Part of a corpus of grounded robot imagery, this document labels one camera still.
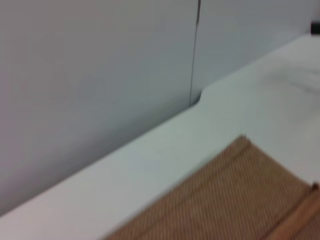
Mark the brown jute handbag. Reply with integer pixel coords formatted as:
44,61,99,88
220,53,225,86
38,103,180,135
103,134,320,240

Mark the dark wall cable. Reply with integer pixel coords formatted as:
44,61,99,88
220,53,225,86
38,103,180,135
188,0,202,106

